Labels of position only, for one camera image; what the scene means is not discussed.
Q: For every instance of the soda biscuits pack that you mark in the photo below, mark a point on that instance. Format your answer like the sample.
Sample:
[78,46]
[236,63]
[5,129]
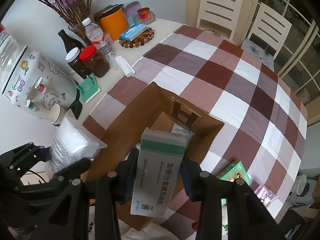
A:
[188,134]

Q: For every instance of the green phone stand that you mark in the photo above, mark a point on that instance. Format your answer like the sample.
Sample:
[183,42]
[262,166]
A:
[88,88]

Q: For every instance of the woven brown trivet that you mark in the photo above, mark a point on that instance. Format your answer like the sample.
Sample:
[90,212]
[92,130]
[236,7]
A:
[140,40]

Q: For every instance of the checkered tablecloth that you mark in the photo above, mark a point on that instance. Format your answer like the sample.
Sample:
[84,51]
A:
[265,123]

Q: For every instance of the green bricks box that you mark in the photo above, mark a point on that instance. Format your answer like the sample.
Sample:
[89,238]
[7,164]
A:
[234,171]

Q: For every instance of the blue tissue box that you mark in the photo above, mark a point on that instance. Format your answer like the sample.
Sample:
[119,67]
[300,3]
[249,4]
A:
[133,32]

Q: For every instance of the purple snack bag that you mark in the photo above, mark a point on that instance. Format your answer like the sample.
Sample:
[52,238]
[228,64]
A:
[265,195]

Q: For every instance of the purple container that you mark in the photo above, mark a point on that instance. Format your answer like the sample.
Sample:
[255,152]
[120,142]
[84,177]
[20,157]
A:
[130,11]

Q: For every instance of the dark glass bottle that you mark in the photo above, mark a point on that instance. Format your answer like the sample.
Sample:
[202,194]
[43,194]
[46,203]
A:
[69,42]

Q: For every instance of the white lid jar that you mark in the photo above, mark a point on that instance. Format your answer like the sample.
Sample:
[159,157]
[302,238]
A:
[76,64]

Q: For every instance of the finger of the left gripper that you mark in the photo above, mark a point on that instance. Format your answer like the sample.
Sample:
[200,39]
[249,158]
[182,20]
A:
[28,155]
[71,172]

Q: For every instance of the red lid jar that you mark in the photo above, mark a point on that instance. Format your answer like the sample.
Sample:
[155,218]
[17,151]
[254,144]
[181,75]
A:
[95,61]

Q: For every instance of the white roll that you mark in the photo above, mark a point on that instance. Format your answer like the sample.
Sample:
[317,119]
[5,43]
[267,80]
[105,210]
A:
[125,66]

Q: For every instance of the white powder bag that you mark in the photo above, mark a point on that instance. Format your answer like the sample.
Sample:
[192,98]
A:
[71,143]

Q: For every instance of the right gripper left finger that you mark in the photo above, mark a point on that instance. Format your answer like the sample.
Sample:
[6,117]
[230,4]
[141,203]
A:
[112,188]

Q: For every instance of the clear water bottle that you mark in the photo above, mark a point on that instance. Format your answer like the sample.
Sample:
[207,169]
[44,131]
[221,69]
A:
[99,38]

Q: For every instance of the orange container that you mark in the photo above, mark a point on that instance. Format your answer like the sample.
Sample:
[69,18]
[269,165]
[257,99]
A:
[112,20]

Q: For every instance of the red cup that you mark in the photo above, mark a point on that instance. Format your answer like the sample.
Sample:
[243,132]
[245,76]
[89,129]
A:
[145,16]

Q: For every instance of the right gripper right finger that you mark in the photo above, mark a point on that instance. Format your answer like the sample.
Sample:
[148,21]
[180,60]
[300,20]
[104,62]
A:
[201,186]

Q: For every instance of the brown cardboard box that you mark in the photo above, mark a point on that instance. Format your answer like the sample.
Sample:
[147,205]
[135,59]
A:
[167,128]

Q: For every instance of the white decorated kettle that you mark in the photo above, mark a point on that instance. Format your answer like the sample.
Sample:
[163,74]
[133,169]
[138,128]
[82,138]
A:
[34,84]

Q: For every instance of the paper cup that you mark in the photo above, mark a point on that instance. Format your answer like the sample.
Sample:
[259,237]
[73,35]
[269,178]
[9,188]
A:
[56,115]

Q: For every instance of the white chair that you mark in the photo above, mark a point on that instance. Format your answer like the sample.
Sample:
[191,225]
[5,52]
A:
[224,13]
[270,27]

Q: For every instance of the white green medicine box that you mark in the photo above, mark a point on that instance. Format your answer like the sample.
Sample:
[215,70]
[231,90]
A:
[159,161]

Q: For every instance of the grey step stool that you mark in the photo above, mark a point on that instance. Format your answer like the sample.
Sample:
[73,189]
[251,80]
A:
[305,198]

